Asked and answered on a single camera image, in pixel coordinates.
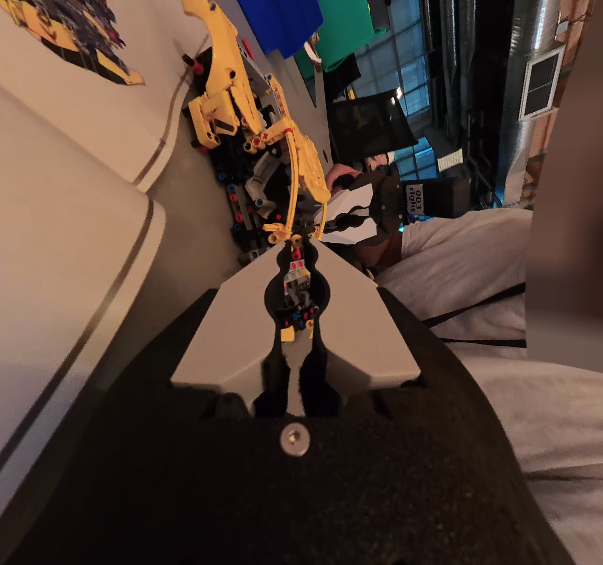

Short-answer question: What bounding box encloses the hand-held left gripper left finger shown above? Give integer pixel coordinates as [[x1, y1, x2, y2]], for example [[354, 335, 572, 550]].
[[171, 239, 290, 416]]

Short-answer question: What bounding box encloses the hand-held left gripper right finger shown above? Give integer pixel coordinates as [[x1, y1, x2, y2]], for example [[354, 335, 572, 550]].
[[301, 238, 422, 417]]

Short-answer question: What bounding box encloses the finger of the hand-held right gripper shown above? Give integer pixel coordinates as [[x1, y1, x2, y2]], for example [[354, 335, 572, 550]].
[[326, 183, 376, 221], [324, 218, 378, 246]]

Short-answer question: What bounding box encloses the yellow toy brick car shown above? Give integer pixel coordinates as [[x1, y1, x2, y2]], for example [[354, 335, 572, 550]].
[[181, 0, 333, 344]]

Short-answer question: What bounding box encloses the person's right forearm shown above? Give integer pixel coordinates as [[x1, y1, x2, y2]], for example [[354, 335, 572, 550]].
[[356, 234, 407, 271]]

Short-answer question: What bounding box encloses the grey desk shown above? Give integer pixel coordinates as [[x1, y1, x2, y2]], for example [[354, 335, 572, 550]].
[[85, 0, 340, 387]]

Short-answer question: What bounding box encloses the person's right hand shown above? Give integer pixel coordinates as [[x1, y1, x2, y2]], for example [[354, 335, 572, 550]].
[[324, 162, 366, 195]]

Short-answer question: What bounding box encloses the black monitor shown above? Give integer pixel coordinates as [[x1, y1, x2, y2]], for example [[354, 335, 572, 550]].
[[325, 89, 419, 163]]

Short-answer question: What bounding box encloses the person's white shirt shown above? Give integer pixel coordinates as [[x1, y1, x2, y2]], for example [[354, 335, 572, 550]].
[[374, 208, 603, 565]]

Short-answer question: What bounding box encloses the white vent grille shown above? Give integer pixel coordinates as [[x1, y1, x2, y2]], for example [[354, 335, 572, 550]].
[[518, 45, 566, 121]]

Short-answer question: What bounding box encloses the green plastic bin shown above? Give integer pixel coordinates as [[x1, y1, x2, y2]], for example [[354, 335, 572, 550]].
[[293, 0, 388, 82]]

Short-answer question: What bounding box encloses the blue plastic bin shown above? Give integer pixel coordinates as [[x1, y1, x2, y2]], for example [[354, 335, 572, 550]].
[[218, 0, 325, 55]]

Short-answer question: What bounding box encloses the open instruction booklet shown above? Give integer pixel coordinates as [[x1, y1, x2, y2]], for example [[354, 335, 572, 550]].
[[0, 0, 215, 511]]

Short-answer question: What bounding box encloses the black shoulder strap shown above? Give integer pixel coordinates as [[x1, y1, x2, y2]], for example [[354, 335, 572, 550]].
[[421, 282, 527, 349]]

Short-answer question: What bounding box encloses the silver ventilation duct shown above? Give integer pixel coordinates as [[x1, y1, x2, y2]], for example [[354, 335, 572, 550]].
[[497, 0, 573, 203]]

